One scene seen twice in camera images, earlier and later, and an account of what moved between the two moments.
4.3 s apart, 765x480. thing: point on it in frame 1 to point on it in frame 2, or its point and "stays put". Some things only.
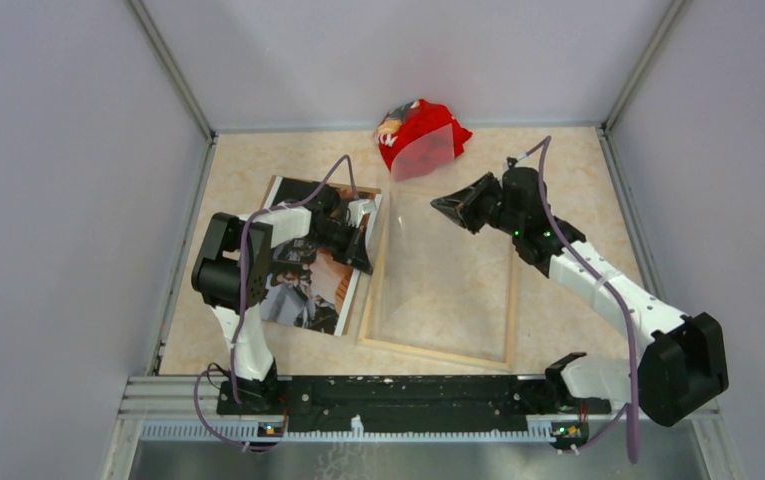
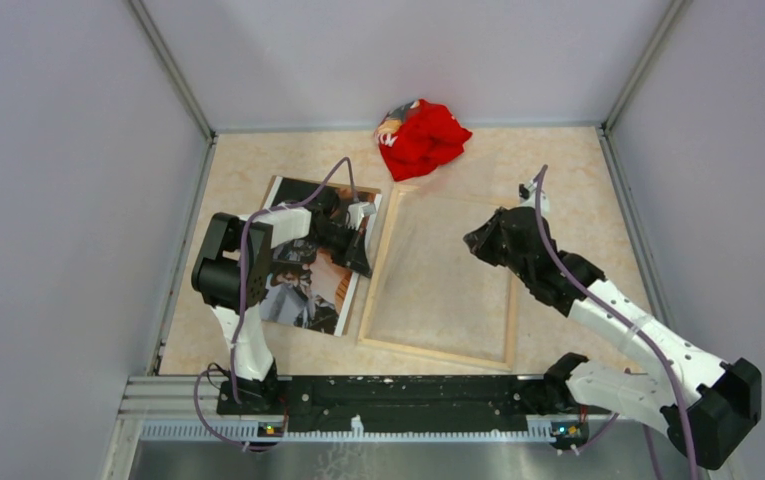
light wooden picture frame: (401, 190) stays put
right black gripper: (461, 205) to (479, 240)
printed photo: (311, 281) stays put
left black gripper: (355, 251) stays put
